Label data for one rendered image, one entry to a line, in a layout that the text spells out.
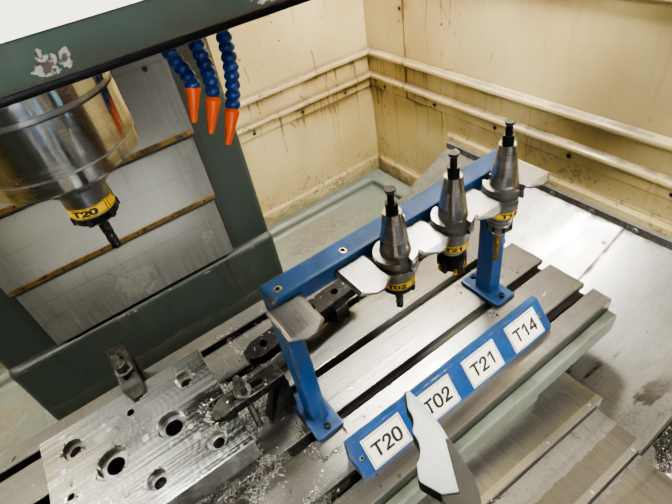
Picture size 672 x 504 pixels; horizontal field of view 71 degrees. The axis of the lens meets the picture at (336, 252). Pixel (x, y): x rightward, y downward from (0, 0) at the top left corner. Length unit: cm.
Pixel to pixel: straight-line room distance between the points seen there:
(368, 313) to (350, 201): 91
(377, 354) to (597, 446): 46
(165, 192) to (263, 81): 61
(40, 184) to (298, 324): 31
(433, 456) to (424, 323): 61
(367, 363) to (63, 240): 66
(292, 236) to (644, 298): 111
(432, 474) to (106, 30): 36
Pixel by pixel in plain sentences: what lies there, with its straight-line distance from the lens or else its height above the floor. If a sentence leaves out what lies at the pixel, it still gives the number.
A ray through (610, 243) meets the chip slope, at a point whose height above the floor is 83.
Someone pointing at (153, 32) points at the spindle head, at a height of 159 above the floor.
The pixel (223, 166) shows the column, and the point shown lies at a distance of 117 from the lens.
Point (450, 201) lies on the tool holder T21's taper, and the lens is 67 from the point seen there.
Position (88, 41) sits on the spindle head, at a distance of 33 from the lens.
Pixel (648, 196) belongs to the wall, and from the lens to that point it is 127.
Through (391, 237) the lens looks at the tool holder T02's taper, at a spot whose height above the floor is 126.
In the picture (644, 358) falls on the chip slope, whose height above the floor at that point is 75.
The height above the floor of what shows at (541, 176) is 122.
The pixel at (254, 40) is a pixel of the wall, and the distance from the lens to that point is 153.
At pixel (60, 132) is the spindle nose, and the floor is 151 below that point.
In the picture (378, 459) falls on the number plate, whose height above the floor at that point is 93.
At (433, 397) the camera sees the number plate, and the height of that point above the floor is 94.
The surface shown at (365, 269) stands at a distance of 64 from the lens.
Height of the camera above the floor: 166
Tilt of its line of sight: 41 degrees down
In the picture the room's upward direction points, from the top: 11 degrees counter-clockwise
